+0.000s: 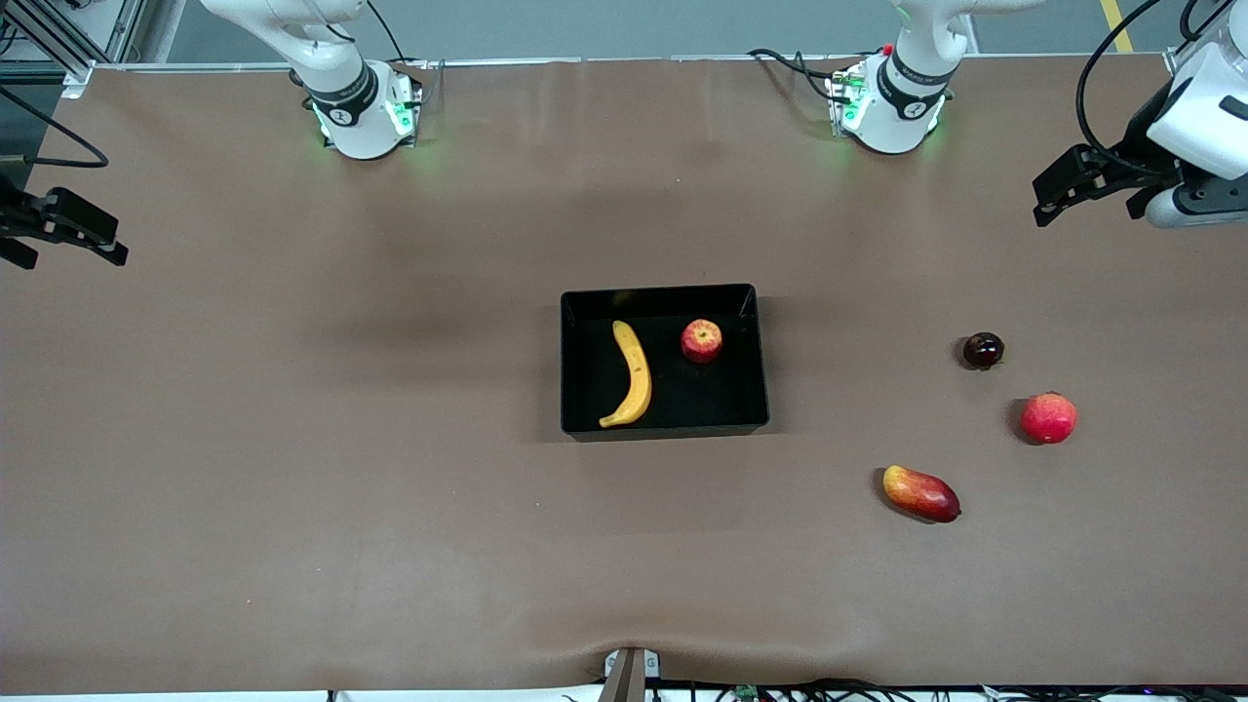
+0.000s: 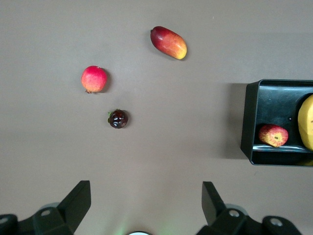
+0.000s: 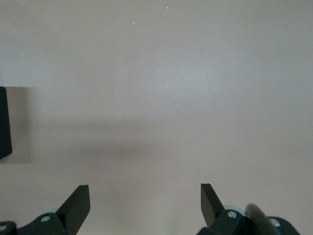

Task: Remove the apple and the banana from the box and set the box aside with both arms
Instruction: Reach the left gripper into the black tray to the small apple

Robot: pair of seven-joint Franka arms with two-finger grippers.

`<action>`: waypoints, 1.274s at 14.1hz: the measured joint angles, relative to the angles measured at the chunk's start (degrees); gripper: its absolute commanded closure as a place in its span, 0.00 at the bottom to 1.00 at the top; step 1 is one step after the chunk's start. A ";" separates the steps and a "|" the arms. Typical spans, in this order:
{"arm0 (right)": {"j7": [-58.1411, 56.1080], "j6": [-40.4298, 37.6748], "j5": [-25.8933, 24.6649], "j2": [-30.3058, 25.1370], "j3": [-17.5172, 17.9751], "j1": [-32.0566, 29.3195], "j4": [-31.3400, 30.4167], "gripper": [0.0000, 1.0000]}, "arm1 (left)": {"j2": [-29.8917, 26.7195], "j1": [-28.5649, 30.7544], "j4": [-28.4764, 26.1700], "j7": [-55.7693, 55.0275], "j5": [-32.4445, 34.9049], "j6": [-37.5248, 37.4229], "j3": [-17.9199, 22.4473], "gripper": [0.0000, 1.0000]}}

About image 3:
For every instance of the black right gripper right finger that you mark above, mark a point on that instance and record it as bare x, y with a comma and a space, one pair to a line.
210, 208

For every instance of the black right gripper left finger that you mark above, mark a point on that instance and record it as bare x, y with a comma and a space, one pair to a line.
73, 210

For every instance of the black rectangular plastic tray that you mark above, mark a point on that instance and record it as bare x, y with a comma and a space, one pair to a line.
4, 122

